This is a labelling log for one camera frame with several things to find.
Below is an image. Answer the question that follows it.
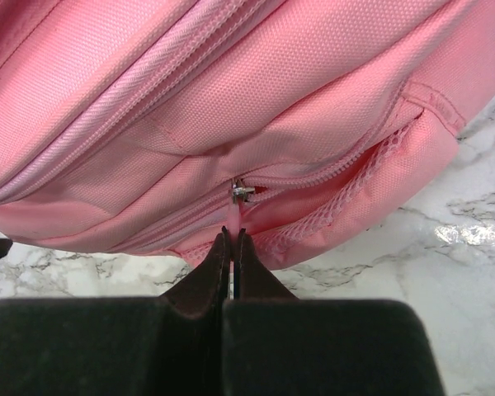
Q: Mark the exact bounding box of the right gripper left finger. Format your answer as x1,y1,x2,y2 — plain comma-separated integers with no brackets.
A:
0,231,231,395

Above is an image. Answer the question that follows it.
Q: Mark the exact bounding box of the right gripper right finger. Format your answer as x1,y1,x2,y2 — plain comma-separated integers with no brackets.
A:
221,231,445,395

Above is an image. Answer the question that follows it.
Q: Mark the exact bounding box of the pink student backpack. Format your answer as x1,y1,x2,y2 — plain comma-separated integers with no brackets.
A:
0,1,495,269

